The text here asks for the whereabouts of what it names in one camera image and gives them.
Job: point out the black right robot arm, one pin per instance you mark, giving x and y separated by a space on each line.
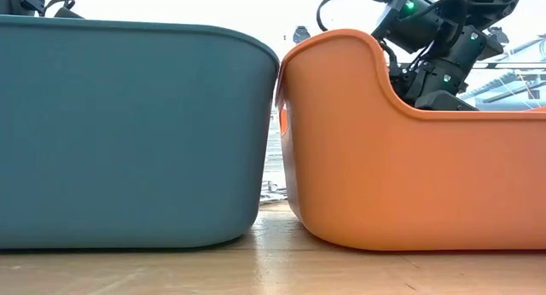
469 13

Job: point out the dark ceiling fixture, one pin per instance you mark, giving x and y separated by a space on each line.
301 35
499 32

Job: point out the orange plastic bin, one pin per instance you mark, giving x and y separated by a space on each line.
405 180

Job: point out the teal plastic bin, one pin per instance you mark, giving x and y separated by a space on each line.
128 137

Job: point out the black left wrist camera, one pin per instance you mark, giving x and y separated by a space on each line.
68 13

